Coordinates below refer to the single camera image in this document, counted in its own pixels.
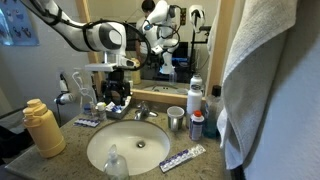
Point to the small bottle with white cap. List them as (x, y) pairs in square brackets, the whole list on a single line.
[(101, 112)]

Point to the white wall hair dryer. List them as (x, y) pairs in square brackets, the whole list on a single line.
[(66, 98)]

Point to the blue mouthwash bottle black cap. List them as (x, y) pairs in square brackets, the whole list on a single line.
[(211, 121)]

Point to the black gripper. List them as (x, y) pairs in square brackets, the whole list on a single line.
[(114, 77)]

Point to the clear soap dispenser bottle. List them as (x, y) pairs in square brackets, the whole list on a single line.
[(86, 92)]

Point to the blue wall poster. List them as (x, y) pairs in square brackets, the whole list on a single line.
[(18, 26)]

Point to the toiletries tray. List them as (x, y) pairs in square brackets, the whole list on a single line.
[(116, 114)]

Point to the long blue white blister pack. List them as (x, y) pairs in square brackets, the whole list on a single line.
[(181, 158)]

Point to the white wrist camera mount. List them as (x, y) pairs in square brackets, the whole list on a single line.
[(110, 66)]

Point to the short blue white blister pack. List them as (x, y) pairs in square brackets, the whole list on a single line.
[(86, 123)]

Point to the white oval sink basin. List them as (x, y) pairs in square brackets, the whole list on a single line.
[(123, 156)]

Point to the chrome faucet spout and base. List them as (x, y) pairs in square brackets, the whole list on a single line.
[(144, 115)]

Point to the clear pump soap bottle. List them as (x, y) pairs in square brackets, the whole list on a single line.
[(116, 168)]

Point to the tall white plastic bottle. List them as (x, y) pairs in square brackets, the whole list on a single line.
[(194, 100)]

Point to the white toothpaste tube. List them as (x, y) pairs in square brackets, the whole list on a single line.
[(128, 106)]

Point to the small can with orange cap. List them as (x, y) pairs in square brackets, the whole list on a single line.
[(196, 128)]

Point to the round blue container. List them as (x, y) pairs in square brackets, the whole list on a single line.
[(86, 109)]

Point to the white hanging towel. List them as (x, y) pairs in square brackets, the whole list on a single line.
[(253, 83)]

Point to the wood framed wall mirror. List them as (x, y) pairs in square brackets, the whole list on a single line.
[(216, 50)]

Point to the grey mug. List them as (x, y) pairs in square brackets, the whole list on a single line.
[(175, 121)]

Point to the insulated water bottle with lid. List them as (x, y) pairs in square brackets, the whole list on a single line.
[(45, 133)]

